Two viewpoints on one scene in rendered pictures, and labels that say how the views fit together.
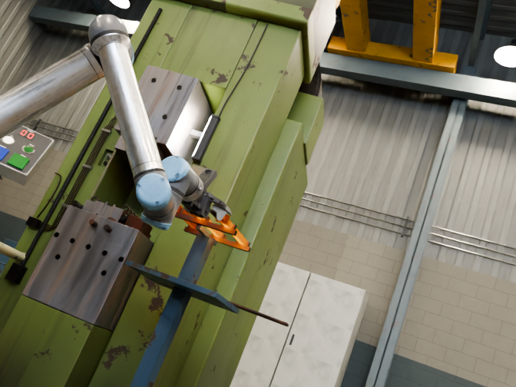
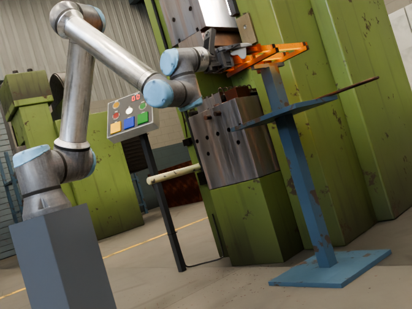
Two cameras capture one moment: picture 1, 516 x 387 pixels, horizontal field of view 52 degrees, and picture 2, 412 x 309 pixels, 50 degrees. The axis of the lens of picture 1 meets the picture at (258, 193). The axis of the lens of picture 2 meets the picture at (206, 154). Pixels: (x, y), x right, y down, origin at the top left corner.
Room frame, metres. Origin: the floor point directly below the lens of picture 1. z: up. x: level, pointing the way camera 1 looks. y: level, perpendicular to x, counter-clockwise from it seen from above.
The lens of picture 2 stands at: (0.18, -0.50, 0.59)
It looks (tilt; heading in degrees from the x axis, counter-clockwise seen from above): 2 degrees up; 29
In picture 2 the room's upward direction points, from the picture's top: 16 degrees counter-clockwise
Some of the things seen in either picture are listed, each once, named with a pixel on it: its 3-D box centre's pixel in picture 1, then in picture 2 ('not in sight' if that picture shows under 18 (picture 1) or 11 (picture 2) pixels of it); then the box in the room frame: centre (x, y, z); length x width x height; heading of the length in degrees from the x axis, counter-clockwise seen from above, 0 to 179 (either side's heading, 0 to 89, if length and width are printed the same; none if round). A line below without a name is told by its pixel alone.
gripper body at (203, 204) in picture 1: (196, 199); (215, 59); (1.72, 0.18, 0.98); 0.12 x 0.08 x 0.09; 157
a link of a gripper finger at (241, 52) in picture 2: (221, 213); (242, 51); (1.78, 0.09, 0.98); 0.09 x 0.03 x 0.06; 121
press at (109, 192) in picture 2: not in sight; (81, 152); (5.84, 4.89, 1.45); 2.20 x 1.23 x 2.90; 158
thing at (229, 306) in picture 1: (183, 287); (282, 113); (2.15, 0.13, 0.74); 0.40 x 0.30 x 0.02; 68
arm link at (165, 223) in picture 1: (161, 206); (185, 92); (1.54, 0.25, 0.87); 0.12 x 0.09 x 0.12; 176
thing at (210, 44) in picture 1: (216, 67); not in sight; (2.84, 0.52, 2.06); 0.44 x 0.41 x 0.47; 165
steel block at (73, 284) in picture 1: (105, 276); (251, 138); (2.70, 0.54, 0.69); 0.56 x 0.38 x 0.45; 165
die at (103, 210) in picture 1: (118, 223); (230, 100); (2.70, 0.60, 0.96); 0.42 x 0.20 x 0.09; 165
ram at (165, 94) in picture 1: (175, 125); (207, 3); (2.69, 0.56, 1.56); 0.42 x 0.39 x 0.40; 165
